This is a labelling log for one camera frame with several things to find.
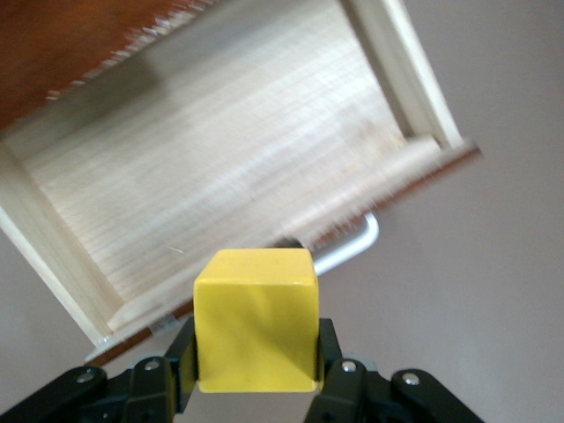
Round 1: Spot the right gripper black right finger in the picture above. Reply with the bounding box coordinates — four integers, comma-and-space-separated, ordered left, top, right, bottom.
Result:
303, 316, 478, 423

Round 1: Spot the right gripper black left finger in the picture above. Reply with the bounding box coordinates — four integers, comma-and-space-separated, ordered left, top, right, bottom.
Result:
56, 316, 197, 423

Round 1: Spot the yellow wooden cube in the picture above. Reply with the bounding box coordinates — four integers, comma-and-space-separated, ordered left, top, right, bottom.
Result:
193, 249, 321, 393

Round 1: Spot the white metal drawer handle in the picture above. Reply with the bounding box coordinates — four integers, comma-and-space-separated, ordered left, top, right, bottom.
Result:
313, 213, 380, 277

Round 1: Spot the light wood drawer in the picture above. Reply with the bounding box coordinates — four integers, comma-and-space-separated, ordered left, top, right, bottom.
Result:
0, 0, 482, 367

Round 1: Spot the dark brown wooden cabinet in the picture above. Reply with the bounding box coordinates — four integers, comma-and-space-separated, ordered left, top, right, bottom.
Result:
0, 0, 221, 133

